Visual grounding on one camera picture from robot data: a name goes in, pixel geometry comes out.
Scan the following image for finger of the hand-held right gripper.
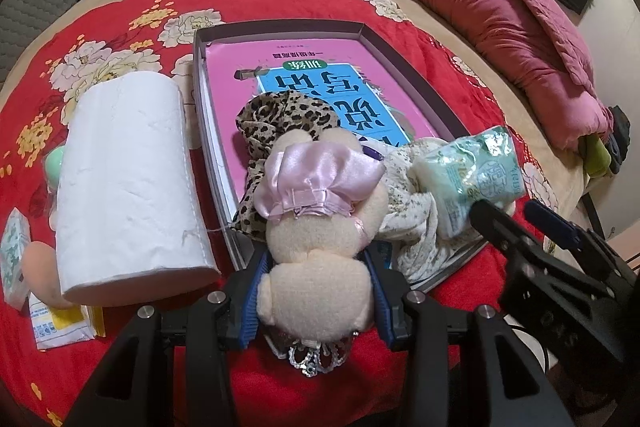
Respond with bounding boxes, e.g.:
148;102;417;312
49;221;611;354
524;199;601;258
470;199;546;268

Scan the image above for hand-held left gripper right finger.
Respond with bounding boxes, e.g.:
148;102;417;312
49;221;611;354
362;242;571;427

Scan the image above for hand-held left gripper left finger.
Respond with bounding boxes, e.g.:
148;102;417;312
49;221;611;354
80;252;268;427

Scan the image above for green tissue packet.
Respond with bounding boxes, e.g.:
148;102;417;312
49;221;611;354
412;126;527;239

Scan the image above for white floral cloth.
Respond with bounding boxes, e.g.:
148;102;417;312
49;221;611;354
372;139;516;285

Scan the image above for plush bear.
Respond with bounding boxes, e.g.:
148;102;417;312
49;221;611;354
252;127;388;375

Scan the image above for shallow grey box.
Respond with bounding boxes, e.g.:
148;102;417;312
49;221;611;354
192;21;493;295

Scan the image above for leopard print cloth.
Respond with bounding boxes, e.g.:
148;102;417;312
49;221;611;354
231;89;351;242

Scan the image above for green cloth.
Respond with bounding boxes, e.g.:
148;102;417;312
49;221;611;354
580;134;613;178

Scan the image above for dark clothes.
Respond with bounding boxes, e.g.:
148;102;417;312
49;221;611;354
602;105;632;175

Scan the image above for white paper towel roll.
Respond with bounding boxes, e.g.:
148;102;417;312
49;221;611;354
54;71;222;308

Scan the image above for white and yellow packet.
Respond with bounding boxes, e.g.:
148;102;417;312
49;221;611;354
29;292;107;352

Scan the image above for peach makeup sponge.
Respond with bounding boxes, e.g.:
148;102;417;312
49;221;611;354
22;241;71;310

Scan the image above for pink book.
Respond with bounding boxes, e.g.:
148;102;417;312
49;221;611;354
205;38;443;208

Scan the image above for small tissue packet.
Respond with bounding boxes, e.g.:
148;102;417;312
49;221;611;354
0;208;32;312

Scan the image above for green makeup sponge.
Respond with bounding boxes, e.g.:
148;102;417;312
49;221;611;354
44;146;66;192

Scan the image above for red floral blanket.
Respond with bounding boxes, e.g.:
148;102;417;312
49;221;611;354
0;0;561;427

